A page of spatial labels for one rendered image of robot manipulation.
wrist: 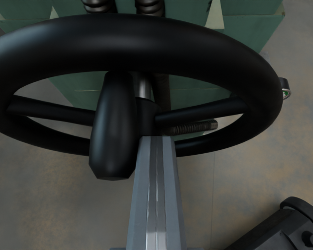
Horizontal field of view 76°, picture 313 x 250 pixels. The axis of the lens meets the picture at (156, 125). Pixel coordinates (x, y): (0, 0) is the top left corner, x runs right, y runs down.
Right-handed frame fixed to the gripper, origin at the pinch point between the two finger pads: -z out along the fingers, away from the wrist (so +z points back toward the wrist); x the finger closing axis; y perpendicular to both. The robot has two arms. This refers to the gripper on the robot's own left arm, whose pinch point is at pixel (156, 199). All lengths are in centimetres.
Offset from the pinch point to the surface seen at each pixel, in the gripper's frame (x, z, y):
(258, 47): 18.4, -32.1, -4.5
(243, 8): 12.4, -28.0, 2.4
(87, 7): -5.5, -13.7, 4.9
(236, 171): 40, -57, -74
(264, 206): 51, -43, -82
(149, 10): -0.5, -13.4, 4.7
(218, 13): 6.4, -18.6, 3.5
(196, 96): 10.7, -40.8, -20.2
